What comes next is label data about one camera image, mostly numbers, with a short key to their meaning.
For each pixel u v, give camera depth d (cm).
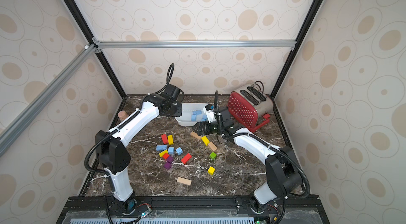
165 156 88
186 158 90
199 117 107
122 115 94
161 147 92
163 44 189
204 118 103
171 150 90
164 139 95
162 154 90
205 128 73
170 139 95
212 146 91
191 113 109
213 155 88
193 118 106
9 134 51
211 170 83
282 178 44
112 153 47
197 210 73
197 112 110
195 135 97
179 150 90
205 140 96
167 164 86
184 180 81
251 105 91
